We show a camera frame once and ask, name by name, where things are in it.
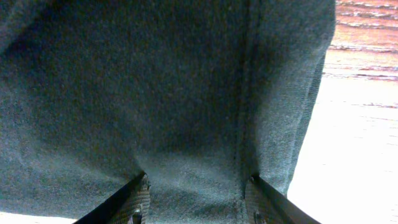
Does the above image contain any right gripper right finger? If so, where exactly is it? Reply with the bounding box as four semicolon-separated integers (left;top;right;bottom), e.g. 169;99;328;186
244;175;320;224

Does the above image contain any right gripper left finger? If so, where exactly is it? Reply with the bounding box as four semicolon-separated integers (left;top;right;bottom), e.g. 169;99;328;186
74;172;150;224

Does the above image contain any dark green Nike t-shirt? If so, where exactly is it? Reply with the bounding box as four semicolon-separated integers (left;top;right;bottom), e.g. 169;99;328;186
1;0;335;223

